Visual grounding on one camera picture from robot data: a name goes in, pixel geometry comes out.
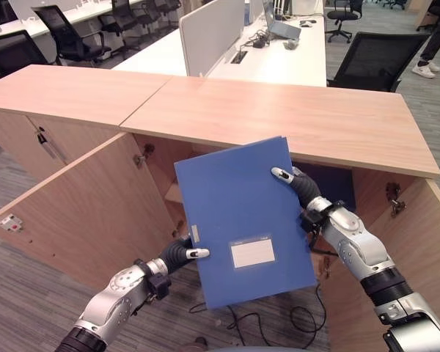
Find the open laptop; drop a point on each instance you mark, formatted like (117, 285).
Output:
(280, 23)

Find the black mesh office chair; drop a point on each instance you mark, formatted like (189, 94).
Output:
(377, 58)

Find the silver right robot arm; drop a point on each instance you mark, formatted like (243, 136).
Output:
(374, 271)

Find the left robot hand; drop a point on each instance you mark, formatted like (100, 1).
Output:
(179, 253)

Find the white desk divider panel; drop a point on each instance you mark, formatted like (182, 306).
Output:
(210, 34)

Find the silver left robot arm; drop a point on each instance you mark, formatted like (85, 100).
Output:
(110, 304)

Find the blue file folder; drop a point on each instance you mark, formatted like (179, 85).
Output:
(238, 205)

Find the person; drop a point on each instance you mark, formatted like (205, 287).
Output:
(434, 40)

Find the computer mouse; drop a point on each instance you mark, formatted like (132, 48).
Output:
(307, 23)

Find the wooden cabinet door plain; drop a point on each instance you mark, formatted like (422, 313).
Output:
(392, 267)

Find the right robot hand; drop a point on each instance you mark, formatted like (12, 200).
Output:
(303, 185)

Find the wooden office cabinet open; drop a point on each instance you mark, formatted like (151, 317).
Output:
(278, 121)

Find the wooden cabinet door with latch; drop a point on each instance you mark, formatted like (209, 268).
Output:
(84, 216)

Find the white office desk long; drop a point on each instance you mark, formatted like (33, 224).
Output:
(55, 16)

